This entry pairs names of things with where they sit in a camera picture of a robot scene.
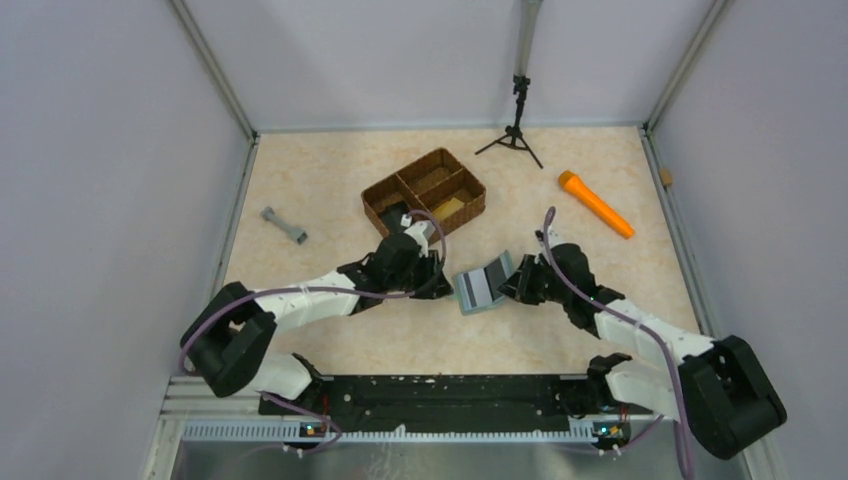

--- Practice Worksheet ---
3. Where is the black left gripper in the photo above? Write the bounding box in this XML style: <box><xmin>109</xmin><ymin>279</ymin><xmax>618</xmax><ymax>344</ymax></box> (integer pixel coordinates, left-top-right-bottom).
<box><xmin>386</xmin><ymin>248</ymin><xmax>453</xmax><ymax>299</ymax></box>

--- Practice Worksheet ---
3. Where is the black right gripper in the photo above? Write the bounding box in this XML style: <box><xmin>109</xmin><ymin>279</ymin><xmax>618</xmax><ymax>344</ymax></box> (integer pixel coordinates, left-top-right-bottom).
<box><xmin>498</xmin><ymin>253</ymin><xmax>571</xmax><ymax>305</ymax></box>

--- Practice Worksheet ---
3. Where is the green card holder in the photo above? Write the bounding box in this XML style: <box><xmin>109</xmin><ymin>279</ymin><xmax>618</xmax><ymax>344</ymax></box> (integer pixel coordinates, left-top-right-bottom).
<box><xmin>453</xmin><ymin>250</ymin><xmax>515</xmax><ymax>316</ymax></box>

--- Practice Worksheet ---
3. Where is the grey striped credit card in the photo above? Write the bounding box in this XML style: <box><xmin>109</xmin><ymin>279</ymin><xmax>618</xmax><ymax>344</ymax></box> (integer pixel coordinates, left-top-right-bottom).
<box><xmin>457</xmin><ymin>268</ymin><xmax>495</xmax><ymax>315</ymax></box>

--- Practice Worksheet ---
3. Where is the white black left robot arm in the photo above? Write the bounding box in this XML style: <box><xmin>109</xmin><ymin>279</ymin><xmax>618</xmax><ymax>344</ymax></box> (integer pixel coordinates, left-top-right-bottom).
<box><xmin>179</xmin><ymin>233</ymin><xmax>453</xmax><ymax>414</ymax></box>

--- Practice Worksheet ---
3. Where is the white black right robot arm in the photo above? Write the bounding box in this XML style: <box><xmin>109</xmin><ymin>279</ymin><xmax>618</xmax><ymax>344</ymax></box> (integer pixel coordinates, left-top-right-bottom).
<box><xmin>498</xmin><ymin>243</ymin><xmax>788</xmax><ymax>460</ymax></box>

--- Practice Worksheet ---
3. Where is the yellow card in basket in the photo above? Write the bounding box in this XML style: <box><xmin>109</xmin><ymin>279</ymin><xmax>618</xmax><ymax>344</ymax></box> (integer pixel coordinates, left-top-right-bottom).
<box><xmin>432</xmin><ymin>197</ymin><xmax>465</xmax><ymax>223</ymax></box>

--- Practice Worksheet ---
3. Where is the black item in basket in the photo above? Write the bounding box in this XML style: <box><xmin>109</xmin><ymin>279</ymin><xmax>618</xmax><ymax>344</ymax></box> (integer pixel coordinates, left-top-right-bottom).
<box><xmin>378</xmin><ymin>201</ymin><xmax>409</xmax><ymax>234</ymax></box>

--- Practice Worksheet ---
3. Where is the brown wicker divided basket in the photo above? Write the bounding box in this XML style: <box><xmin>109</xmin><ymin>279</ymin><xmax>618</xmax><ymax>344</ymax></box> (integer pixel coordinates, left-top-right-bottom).
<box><xmin>360</xmin><ymin>147</ymin><xmax>487</xmax><ymax>237</ymax></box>

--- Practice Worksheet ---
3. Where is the orange flashlight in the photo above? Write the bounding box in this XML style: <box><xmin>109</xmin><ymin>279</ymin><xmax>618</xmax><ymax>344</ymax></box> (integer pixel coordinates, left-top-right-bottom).
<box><xmin>557</xmin><ymin>170</ymin><xmax>635</xmax><ymax>239</ymax></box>

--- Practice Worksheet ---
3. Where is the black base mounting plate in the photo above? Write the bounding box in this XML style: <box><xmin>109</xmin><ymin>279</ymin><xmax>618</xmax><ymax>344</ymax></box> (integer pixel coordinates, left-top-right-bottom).
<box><xmin>258</xmin><ymin>374</ymin><xmax>654</xmax><ymax>439</ymax></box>

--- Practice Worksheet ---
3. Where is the small wooden block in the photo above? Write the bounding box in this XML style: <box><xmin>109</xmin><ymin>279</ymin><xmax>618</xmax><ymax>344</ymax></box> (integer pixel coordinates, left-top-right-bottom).
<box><xmin>658</xmin><ymin>167</ymin><xmax>673</xmax><ymax>188</ymax></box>

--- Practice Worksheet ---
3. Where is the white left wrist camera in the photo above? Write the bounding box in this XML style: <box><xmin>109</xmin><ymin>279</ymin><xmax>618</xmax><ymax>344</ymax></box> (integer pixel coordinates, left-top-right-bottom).
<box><xmin>400</xmin><ymin>215</ymin><xmax>436</xmax><ymax>256</ymax></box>

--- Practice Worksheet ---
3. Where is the aluminium frame rail front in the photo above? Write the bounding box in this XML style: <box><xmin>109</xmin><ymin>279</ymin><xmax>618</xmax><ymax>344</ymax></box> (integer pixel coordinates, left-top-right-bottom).
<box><xmin>158</xmin><ymin>374</ymin><xmax>763</xmax><ymax>444</ymax></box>

